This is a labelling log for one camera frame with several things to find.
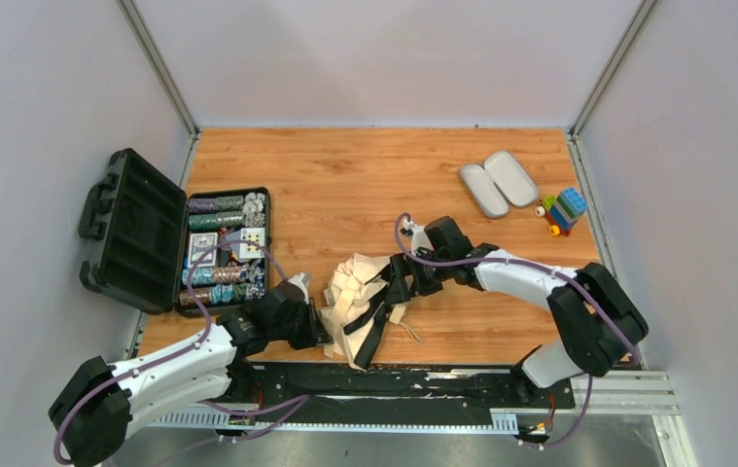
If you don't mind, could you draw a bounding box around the beige folding umbrella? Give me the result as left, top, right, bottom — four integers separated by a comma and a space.
318, 253, 423, 372

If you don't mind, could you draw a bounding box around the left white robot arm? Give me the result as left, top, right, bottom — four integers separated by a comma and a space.
48, 279, 331, 466

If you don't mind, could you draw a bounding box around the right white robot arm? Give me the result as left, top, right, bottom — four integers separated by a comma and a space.
389, 213, 649, 393

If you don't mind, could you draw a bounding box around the black poker chip case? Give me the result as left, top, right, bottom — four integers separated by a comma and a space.
78, 148, 271, 318

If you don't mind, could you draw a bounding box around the grey glasses case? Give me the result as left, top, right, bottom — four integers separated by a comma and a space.
459, 151, 540, 219

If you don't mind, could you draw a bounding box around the colourful toy block car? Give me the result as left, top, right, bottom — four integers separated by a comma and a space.
534, 187, 588, 236

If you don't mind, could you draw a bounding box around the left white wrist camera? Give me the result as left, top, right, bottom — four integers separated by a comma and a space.
288, 271, 312, 304

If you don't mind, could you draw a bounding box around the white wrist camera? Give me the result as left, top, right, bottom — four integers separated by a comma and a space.
400, 217, 434, 253
288, 271, 312, 304

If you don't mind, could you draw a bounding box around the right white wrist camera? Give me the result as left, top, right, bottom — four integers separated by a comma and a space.
400, 217, 434, 253

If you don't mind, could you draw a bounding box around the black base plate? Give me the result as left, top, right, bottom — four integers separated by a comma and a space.
227, 362, 576, 426

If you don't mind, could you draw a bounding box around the aluminium frame rail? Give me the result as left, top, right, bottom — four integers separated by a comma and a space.
135, 370, 679, 436

